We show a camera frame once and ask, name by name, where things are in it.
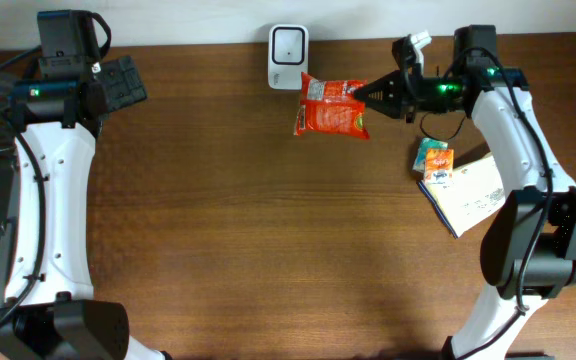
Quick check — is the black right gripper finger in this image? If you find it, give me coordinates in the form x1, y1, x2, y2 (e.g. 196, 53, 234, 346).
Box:
355, 95, 402, 119
354, 70, 398, 96

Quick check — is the red snack pouch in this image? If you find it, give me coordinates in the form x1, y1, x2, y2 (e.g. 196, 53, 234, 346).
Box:
294, 72, 370, 140

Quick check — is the teal tissue pack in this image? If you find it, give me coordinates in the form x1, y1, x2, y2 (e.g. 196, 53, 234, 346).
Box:
412, 137, 448, 173

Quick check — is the cream snack bag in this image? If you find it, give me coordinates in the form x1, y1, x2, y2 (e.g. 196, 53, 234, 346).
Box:
417, 153, 506, 238

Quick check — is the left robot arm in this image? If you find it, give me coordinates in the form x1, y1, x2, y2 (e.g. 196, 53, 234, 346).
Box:
0, 10, 164, 359

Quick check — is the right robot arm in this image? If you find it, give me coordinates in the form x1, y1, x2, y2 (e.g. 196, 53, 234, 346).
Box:
354, 25, 576, 360

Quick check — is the white barcode scanner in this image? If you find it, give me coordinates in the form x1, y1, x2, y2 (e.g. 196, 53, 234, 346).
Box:
267, 24, 309, 91

